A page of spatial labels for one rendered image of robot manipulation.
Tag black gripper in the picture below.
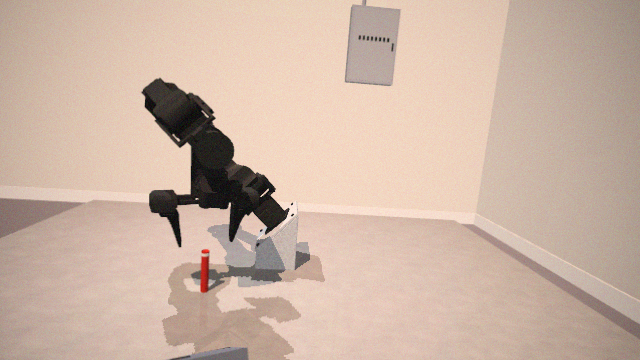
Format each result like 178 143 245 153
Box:
149 160 261 247

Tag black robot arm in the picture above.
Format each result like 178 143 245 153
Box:
142 77 290 234

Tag red peg with white band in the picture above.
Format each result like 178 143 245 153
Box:
200 249 210 293

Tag grey flat panel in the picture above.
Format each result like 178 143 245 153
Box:
169 347 249 360

